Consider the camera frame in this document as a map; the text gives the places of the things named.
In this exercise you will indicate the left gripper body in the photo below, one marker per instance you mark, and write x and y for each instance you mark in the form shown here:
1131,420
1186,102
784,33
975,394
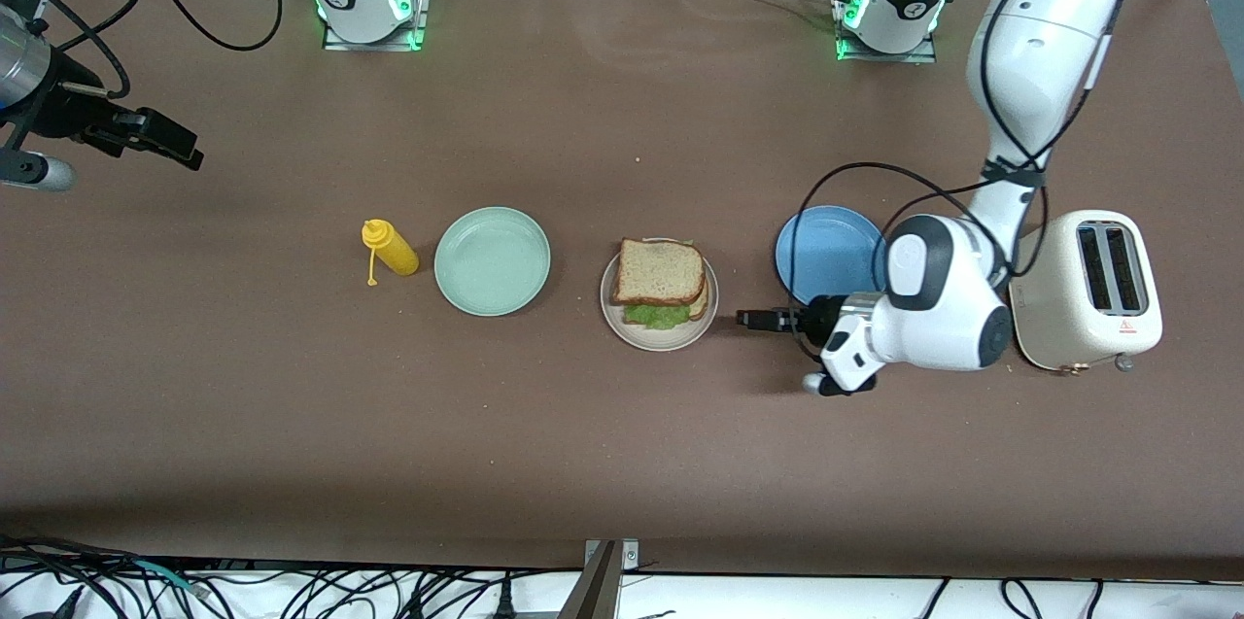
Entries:
823,317

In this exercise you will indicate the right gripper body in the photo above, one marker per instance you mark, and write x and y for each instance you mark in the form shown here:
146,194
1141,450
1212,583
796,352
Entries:
70,112

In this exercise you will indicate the brown bread slice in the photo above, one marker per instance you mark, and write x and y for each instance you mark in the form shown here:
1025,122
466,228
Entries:
700,306
661,271

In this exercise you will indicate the green lettuce leaf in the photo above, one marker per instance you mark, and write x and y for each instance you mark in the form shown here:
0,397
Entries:
656,315

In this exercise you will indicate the yellow mustard squeeze bottle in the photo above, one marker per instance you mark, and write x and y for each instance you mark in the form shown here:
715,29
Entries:
394,250

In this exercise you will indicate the blue round plate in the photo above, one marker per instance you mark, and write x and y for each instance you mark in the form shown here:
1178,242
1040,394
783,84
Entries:
826,255

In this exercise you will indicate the beige round plate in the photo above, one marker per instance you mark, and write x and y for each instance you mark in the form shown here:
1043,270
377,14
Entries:
659,339

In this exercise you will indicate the green round plate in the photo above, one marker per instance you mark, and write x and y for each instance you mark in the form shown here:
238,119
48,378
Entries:
492,261

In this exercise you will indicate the white toaster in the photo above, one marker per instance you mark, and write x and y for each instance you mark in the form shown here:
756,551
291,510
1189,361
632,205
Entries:
1079,308

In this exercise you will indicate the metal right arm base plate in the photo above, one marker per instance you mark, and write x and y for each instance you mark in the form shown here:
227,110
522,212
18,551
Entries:
369,46

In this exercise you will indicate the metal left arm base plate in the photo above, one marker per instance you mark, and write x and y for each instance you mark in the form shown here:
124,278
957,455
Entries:
884,57

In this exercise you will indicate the metal table edge bracket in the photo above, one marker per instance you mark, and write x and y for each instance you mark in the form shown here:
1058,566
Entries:
598,590

